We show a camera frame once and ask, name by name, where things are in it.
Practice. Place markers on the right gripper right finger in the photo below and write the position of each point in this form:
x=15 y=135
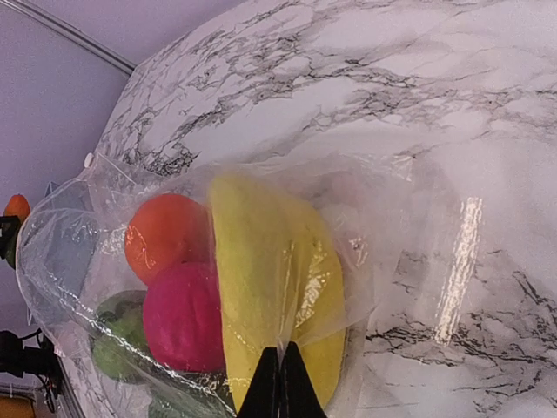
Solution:
x=298 y=397

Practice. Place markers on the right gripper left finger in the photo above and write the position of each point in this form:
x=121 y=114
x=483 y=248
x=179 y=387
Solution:
x=263 y=394

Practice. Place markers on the light green fake fruit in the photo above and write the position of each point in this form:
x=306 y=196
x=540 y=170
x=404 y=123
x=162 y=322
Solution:
x=119 y=348

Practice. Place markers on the clear zip top bag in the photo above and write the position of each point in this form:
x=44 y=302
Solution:
x=362 y=199

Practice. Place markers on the dark green fake vegetable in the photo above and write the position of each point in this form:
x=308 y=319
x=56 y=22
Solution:
x=192 y=395

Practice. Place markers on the pink red fake fruit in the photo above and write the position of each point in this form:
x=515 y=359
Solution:
x=182 y=319

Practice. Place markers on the yellow fake banana bunch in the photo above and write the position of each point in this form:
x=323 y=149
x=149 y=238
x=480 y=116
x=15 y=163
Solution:
x=279 y=279

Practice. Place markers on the fake orange fruit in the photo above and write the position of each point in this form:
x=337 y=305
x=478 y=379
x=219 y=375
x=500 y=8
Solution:
x=166 y=230

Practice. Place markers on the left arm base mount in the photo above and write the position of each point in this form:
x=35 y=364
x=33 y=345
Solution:
x=36 y=356

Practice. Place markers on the left aluminium frame post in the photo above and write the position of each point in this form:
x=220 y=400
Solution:
x=73 y=34

